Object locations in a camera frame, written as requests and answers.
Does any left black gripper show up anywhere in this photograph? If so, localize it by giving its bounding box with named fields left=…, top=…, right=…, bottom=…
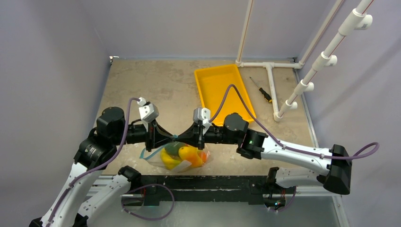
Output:
left=113, top=116, right=175, bottom=151

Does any green avocado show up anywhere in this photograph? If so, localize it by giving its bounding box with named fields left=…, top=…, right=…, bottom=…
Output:
left=164, top=142, right=187, bottom=157

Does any orange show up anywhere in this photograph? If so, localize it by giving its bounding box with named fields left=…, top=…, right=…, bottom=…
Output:
left=200, top=151, right=209, bottom=164

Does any clear zip top bag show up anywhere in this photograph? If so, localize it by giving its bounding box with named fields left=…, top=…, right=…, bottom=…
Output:
left=139, top=144, right=211, bottom=173

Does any yellow banana bunch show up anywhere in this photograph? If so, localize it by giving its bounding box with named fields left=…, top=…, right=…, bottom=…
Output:
left=160, top=148, right=183, bottom=170

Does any yellow plastic tray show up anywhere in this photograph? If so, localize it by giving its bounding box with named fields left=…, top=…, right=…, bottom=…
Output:
left=194, top=64, right=257, bottom=123

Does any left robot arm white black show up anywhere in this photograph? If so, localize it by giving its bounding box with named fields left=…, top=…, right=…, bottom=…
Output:
left=29, top=107, right=173, bottom=227

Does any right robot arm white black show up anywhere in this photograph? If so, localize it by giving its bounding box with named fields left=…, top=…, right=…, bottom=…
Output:
left=176, top=113, right=352, bottom=195

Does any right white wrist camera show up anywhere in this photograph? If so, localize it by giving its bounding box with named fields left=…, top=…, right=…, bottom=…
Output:
left=193, top=107, right=211, bottom=133

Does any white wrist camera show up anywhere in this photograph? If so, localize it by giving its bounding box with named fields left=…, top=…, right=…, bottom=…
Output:
left=193, top=107, right=211, bottom=133
left=137, top=97, right=159, bottom=123

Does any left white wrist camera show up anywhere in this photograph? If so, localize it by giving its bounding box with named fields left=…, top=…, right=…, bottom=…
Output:
left=137, top=97, right=159, bottom=123

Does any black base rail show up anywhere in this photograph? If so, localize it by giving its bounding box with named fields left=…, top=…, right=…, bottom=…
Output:
left=113, top=175, right=298, bottom=207

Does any black handled screwdriver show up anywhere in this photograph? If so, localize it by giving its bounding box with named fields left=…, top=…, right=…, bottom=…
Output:
left=249, top=77, right=272, bottom=103

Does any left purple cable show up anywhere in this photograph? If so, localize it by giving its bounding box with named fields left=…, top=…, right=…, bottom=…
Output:
left=45, top=97, right=175, bottom=227

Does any purple cable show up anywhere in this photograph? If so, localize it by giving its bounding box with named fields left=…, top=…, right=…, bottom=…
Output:
left=208, top=84, right=380, bottom=214
left=45, top=97, right=175, bottom=227

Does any aluminium frame rail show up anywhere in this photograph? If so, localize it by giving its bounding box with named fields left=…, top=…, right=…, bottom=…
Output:
left=296, top=186, right=340, bottom=197

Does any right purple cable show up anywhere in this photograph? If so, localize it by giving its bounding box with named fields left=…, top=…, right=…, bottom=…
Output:
left=208, top=84, right=380, bottom=214

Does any white pvc pipe frame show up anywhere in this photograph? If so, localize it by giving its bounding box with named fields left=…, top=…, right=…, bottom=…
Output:
left=235, top=0, right=373, bottom=122

